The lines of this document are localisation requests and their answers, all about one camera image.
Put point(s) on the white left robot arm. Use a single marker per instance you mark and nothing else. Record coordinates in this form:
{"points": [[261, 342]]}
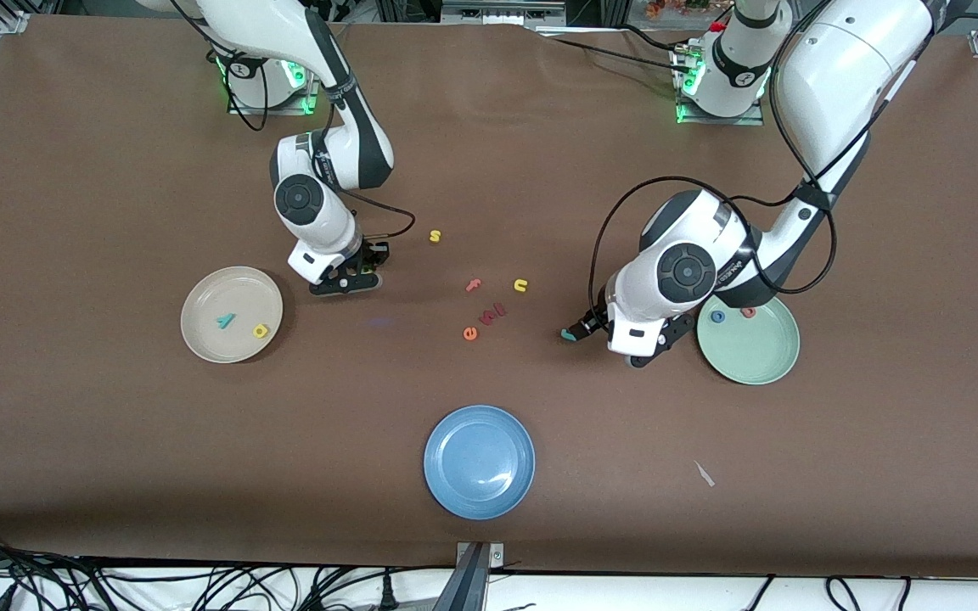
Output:
{"points": [[845, 76]]}

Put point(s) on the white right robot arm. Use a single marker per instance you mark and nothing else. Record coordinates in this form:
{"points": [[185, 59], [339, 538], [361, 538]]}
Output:
{"points": [[285, 25]]}

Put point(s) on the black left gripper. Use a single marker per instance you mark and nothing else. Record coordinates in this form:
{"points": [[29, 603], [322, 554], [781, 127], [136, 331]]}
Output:
{"points": [[592, 322]]}

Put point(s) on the teal foam letter y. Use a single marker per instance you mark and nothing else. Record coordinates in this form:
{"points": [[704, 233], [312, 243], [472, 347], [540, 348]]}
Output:
{"points": [[227, 320]]}

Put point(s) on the beige brown plate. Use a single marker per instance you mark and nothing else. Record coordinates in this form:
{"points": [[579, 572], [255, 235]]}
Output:
{"points": [[232, 297]]}

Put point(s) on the orange flowers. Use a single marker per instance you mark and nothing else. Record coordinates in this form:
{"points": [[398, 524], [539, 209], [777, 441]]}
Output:
{"points": [[667, 8]]}

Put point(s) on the black equipment box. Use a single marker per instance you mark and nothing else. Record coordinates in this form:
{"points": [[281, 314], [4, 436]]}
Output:
{"points": [[502, 10]]}

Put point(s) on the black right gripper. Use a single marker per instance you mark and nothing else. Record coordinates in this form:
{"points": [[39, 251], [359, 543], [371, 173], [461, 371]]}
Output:
{"points": [[374, 253]]}

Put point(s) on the pale green plate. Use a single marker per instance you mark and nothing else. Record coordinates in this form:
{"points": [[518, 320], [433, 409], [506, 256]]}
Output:
{"points": [[752, 348]]}

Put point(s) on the blue plate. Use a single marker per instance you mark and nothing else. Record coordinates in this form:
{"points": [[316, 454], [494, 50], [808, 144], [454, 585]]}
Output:
{"points": [[479, 462]]}

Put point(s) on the aluminium profile bracket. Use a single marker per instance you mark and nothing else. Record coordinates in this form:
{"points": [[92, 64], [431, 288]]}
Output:
{"points": [[472, 585]]}

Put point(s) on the brown table cover sheet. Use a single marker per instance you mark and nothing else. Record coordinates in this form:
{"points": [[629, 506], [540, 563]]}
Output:
{"points": [[489, 170]]}

